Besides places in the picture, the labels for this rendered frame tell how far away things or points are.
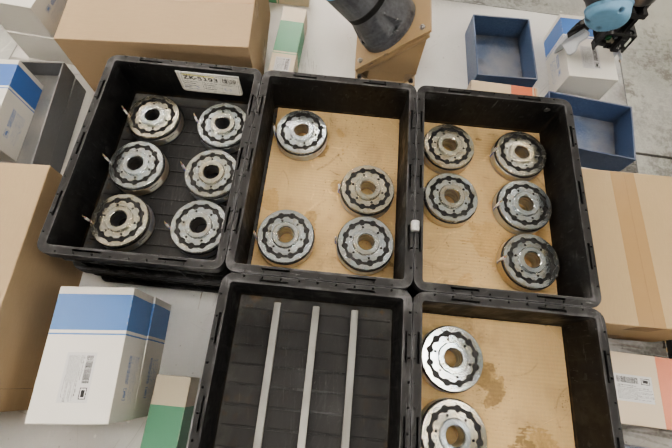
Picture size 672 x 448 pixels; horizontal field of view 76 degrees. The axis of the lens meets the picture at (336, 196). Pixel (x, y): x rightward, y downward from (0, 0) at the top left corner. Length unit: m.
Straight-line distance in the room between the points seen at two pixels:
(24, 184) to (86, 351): 0.32
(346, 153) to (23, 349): 0.67
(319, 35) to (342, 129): 0.41
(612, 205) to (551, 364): 0.33
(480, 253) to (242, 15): 0.70
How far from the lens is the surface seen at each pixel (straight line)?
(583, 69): 1.24
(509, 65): 1.29
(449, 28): 1.33
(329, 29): 1.27
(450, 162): 0.88
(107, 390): 0.79
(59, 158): 1.16
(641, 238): 0.98
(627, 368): 1.00
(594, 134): 1.26
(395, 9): 1.05
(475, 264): 0.85
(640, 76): 2.59
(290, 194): 0.84
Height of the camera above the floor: 1.60
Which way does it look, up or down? 66 degrees down
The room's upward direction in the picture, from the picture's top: 6 degrees clockwise
